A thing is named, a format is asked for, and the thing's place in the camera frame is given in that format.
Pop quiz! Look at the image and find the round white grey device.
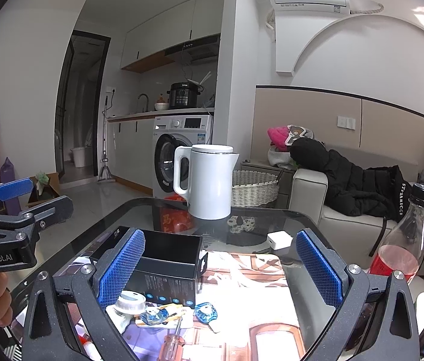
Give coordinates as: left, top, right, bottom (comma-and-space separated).
105, 290, 146, 334

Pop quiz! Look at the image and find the blue bottle with gold clip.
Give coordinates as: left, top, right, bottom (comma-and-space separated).
134, 303, 182, 328

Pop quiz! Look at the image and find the blue liquid bottle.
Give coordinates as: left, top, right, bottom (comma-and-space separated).
194, 302, 220, 333

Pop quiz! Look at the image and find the purple bag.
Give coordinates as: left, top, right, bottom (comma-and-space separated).
0, 156, 23, 215

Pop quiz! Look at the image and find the cardboard box on floor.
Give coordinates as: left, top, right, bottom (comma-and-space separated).
27, 172, 61, 208

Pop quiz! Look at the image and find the floor mop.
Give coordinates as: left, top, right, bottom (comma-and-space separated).
97, 87, 116, 183

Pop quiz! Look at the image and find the white bucket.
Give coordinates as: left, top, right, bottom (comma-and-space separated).
71, 146, 93, 168

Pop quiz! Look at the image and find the clear bottle red drink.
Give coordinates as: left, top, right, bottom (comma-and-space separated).
368, 183, 424, 284

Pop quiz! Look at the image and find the beige sofa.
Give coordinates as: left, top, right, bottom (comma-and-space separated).
288, 130, 424, 279

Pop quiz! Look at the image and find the black open storage box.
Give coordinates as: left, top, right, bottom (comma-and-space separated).
89, 226, 208, 307

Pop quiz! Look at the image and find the red gift box under table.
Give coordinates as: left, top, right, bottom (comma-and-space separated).
159, 193, 195, 235

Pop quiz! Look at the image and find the white cube charger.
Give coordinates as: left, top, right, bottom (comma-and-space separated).
267, 231, 293, 250

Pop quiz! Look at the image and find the black jacket on sofa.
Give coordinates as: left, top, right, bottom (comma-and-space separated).
289, 138, 411, 223

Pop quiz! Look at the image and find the white front-load washing machine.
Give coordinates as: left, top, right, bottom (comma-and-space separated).
151, 114, 214, 199

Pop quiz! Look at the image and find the white electric kettle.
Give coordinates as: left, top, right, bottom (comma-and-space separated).
173, 144, 239, 221

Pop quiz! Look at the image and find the black rice cooker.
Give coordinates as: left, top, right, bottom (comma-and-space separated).
167, 82, 203, 109

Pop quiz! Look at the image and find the white woven basket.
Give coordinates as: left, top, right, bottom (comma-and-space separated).
231, 170, 279, 208

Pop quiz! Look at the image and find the pink plush toy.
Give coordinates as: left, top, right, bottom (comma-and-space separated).
267, 125, 289, 152

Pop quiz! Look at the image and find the white wall switch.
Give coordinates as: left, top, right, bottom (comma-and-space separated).
337, 116, 356, 131

